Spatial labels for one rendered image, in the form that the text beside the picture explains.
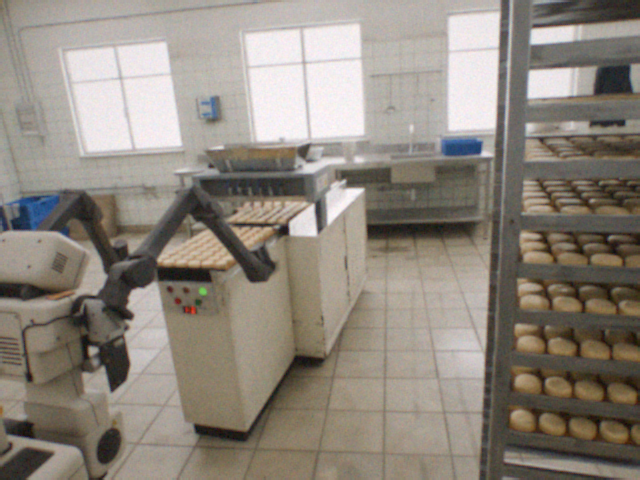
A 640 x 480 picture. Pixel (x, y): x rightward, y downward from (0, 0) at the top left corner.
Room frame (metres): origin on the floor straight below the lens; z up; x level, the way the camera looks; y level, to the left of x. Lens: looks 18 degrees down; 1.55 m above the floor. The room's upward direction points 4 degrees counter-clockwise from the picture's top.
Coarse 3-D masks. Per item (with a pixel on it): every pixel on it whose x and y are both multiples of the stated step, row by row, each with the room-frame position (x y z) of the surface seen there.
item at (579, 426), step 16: (512, 416) 0.81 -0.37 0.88; (528, 416) 0.81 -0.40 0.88; (544, 416) 0.80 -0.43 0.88; (560, 416) 0.82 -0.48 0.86; (576, 416) 0.81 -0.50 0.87; (592, 416) 0.81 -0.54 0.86; (544, 432) 0.78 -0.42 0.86; (560, 432) 0.77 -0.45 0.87; (576, 432) 0.76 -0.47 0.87; (592, 432) 0.75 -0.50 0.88; (608, 432) 0.74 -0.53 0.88; (624, 432) 0.74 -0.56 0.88
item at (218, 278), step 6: (336, 186) 3.57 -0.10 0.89; (282, 228) 2.48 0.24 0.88; (288, 228) 2.56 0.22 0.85; (276, 234) 2.39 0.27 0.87; (282, 234) 2.47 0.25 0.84; (270, 240) 2.31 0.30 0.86; (228, 270) 1.87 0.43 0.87; (234, 270) 1.92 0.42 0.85; (216, 276) 1.78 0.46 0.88; (222, 276) 1.81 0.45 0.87; (228, 276) 1.86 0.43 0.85; (216, 282) 1.78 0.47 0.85; (222, 282) 1.81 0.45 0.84
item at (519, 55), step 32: (512, 0) 0.75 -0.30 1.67; (512, 32) 0.75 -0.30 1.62; (512, 64) 0.75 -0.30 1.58; (512, 96) 0.75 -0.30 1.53; (512, 128) 0.74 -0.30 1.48; (512, 160) 0.74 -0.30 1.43; (512, 192) 0.74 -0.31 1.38; (512, 224) 0.74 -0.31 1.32; (512, 256) 0.74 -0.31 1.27; (512, 288) 0.74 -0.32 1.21; (512, 320) 0.74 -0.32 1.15
